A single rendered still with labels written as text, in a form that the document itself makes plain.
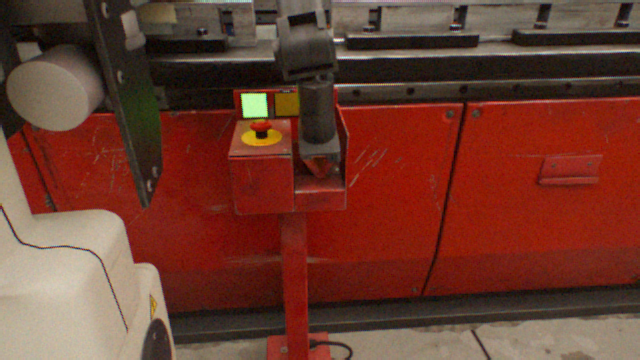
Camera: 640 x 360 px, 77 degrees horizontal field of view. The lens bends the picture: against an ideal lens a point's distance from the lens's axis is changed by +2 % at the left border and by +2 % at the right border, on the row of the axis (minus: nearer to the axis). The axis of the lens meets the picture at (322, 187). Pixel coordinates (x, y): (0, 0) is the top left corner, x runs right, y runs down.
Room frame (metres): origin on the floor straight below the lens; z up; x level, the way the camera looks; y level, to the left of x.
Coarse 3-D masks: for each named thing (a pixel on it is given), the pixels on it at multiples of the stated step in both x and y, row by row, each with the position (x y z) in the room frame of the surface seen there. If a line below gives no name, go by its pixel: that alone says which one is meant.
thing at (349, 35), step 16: (352, 32) 0.96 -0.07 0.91; (384, 32) 0.96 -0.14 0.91; (400, 32) 0.96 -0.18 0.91; (416, 32) 0.96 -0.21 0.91; (432, 32) 0.96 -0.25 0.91; (448, 32) 0.95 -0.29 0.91; (464, 32) 0.95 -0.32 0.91; (352, 48) 0.92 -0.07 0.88; (368, 48) 0.92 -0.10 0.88; (384, 48) 0.92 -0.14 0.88; (400, 48) 0.93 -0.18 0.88; (416, 48) 0.93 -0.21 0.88; (432, 48) 0.93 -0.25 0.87
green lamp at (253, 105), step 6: (246, 96) 0.73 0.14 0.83; (252, 96) 0.73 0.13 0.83; (258, 96) 0.74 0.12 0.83; (264, 96) 0.74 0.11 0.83; (246, 102) 0.73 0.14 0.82; (252, 102) 0.73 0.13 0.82; (258, 102) 0.74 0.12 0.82; (264, 102) 0.74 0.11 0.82; (246, 108) 0.73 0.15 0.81; (252, 108) 0.73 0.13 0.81; (258, 108) 0.74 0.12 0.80; (264, 108) 0.74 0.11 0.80; (246, 114) 0.73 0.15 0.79; (252, 114) 0.73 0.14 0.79; (258, 114) 0.74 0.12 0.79; (264, 114) 0.74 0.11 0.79
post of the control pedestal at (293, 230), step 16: (288, 224) 0.64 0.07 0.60; (304, 224) 0.64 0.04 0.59; (288, 240) 0.64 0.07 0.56; (304, 240) 0.64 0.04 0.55; (288, 256) 0.64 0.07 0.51; (304, 256) 0.64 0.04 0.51; (288, 272) 0.64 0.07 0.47; (304, 272) 0.64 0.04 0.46; (288, 288) 0.64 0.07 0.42; (304, 288) 0.64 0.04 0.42; (288, 304) 0.64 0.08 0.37; (304, 304) 0.64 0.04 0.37; (288, 320) 0.64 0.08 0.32; (304, 320) 0.64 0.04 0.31; (288, 336) 0.64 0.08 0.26; (304, 336) 0.64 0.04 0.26; (288, 352) 0.64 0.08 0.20; (304, 352) 0.64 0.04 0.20
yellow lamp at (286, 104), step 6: (276, 96) 0.74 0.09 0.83; (282, 96) 0.74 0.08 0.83; (288, 96) 0.74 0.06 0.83; (294, 96) 0.74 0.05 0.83; (276, 102) 0.74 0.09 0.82; (282, 102) 0.74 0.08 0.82; (288, 102) 0.74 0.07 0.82; (294, 102) 0.74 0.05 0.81; (276, 108) 0.74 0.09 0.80; (282, 108) 0.74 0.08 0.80; (288, 108) 0.74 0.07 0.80; (294, 108) 0.74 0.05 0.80; (276, 114) 0.74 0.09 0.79; (282, 114) 0.74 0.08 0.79; (288, 114) 0.74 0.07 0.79; (294, 114) 0.74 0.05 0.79
